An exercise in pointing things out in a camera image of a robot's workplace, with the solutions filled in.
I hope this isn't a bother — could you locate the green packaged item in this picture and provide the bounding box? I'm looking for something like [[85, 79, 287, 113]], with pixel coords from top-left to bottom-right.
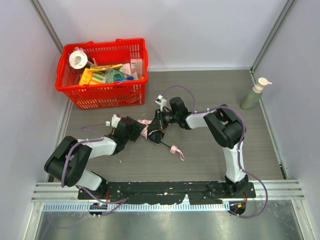
[[106, 69, 133, 83]]

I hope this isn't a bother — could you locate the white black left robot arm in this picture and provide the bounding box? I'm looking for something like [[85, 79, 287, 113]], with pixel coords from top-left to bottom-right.
[[44, 115, 146, 197]]

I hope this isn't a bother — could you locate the white tape roll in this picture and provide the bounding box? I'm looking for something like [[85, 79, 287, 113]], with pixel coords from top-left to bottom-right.
[[69, 50, 88, 70]]

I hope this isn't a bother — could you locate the red plastic shopping basket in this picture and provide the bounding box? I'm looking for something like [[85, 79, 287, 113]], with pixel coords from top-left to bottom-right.
[[55, 38, 148, 110]]

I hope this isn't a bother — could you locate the white pink small box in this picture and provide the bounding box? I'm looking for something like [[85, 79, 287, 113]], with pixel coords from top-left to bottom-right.
[[130, 58, 144, 75]]

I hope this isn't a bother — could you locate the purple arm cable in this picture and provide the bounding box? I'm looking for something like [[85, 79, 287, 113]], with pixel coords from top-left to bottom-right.
[[161, 85, 270, 218], [60, 121, 112, 188]]

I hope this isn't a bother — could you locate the white slotted cable duct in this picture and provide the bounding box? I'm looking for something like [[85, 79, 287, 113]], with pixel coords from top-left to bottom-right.
[[42, 201, 230, 212]]

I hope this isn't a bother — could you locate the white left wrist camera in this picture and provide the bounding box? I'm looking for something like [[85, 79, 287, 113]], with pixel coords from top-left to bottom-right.
[[105, 114, 121, 128]]

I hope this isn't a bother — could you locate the aluminium frame rail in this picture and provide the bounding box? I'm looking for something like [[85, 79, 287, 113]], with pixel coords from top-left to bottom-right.
[[31, 179, 305, 203]]

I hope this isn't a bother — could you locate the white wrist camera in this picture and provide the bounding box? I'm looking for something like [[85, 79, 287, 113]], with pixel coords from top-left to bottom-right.
[[155, 95, 167, 112], [105, 114, 121, 128]]

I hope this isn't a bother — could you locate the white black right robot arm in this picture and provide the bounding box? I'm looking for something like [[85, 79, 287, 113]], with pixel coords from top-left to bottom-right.
[[141, 95, 249, 196]]

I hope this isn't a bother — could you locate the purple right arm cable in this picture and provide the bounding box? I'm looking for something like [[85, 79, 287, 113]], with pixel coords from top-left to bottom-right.
[[161, 85, 270, 218]]

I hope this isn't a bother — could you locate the yellow snack packet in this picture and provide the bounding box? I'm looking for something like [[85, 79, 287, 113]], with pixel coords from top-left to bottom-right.
[[88, 63, 123, 73]]

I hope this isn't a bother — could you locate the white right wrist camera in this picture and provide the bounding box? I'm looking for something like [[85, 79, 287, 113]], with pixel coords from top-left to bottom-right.
[[155, 95, 167, 112]]

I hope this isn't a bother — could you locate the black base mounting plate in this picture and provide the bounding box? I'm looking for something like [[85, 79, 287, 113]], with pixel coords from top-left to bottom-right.
[[77, 181, 256, 205]]

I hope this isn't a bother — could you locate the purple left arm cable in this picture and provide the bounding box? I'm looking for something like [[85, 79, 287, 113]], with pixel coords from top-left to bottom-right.
[[60, 121, 112, 188]]

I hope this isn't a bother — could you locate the green pump soap bottle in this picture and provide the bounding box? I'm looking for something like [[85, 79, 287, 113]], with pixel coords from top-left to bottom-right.
[[240, 77, 273, 110]]

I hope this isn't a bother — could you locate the pink folding umbrella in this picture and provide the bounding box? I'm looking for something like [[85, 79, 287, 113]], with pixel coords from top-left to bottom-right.
[[138, 119, 185, 161]]

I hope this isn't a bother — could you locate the orange yellow snack box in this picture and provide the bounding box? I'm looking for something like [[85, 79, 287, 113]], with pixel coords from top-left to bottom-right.
[[78, 68, 105, 86]]

